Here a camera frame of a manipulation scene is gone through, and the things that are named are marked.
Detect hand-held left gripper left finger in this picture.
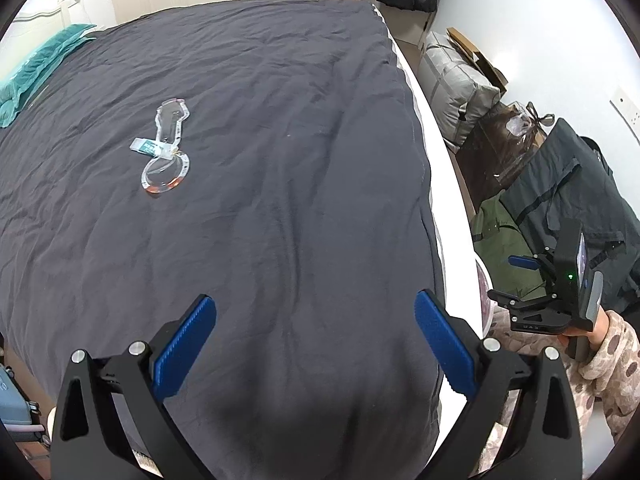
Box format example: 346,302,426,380
50,295,218,480

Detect white wall socket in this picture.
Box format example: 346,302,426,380
611,86,640,126

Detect flat cardboard pieces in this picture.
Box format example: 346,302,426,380
446,27,508,96

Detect teal pillow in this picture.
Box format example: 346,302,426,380
0,24,98,128

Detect white headboard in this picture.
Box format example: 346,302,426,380
10,0,83,26

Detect grey storage bag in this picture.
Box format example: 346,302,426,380
419,31,501,148

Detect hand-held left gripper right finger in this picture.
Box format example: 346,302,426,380
414,288,585,480

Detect person's right forearm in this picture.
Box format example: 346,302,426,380
575,312,640,431

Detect green jacket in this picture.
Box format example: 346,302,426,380
472,192,551,301

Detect white mattress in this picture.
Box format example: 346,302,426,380
372,2,496,480

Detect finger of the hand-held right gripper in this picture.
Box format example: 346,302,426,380
508,250,556,273
487,289,548,313

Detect brown plastic bag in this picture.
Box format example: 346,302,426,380
457,102,556,216

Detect dark grey bed cover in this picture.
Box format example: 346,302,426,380
0,0,446,480

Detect light blue case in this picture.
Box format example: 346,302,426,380
0,364,32,428

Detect clear plastic blister pack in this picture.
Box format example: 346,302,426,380
129,97,193,197

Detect white cable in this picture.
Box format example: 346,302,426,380
10,406,57,443

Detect dark hanging jacket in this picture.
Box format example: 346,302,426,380
500,117,640,311

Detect person's right hand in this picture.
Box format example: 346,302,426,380
582,310,613,350

